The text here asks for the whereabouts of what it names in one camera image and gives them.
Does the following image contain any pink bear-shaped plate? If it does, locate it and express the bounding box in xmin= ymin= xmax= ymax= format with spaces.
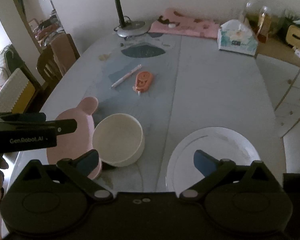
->
xmin=46 ymin=97 xmax=98 ymax=165

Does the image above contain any white plate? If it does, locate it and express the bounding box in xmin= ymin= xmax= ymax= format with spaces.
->
xmin=166 ymin=127 xmax=260 ymax=195

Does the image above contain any cream ceramic bowl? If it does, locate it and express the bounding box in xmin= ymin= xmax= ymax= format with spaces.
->
xmin=92 ymin=113 xmax=145 ymax=167

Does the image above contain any wooden chair left side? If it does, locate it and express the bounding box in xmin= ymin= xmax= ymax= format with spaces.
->
xmin=36 ymin=33 xmax=80 ymax=90

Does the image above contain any orange correction tape dispenser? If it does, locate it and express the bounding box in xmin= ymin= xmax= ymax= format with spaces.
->
xmin=133 ymin=71 xmax=154 ymax=95

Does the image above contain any pink pen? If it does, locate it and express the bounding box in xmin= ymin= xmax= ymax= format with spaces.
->
xmin=111 ymin=64 xmax=143 ymax=88

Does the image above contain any white drawer cabinet wooden top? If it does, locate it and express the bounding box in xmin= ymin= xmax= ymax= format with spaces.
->
xmin=255 ymin=38 xmax=300 ymax=137

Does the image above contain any tissue box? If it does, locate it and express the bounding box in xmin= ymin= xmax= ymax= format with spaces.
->
xmin=217 ymin=20 xmax=258 ymax=56

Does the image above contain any grey desk lamp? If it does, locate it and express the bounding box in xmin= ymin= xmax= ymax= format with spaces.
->
xmin=114 ymin=0 xmax=151 ymax=39

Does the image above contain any pink cloth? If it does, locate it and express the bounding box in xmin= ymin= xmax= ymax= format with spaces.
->
xmin=149 ymin=8 xmax=220 ymax=40

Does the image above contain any yellow tissue holder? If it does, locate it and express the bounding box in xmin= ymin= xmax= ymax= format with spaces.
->
xmin=286 ymin=25 xmax=300 ymax=49

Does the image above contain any glass jar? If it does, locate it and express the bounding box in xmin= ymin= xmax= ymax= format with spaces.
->
xmin=243 ymin=0 xmax=286 ymax=43

